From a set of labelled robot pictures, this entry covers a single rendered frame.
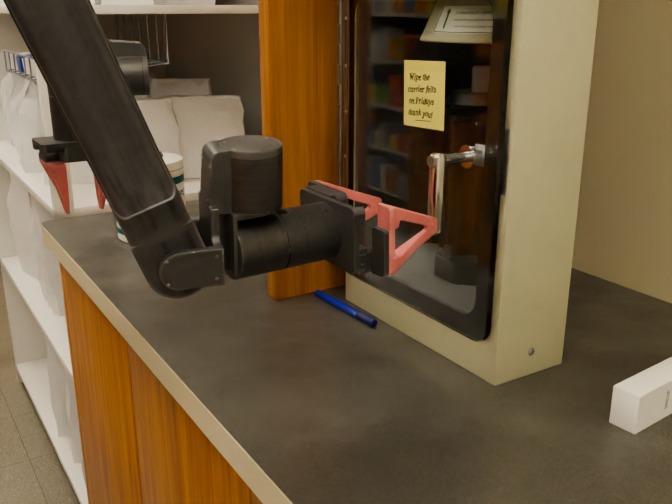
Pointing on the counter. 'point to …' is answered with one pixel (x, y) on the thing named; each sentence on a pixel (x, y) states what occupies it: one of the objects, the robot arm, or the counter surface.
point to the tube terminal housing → (525, 202)
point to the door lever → (444, 180)
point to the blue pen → (346, 308)
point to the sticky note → (424, 94)
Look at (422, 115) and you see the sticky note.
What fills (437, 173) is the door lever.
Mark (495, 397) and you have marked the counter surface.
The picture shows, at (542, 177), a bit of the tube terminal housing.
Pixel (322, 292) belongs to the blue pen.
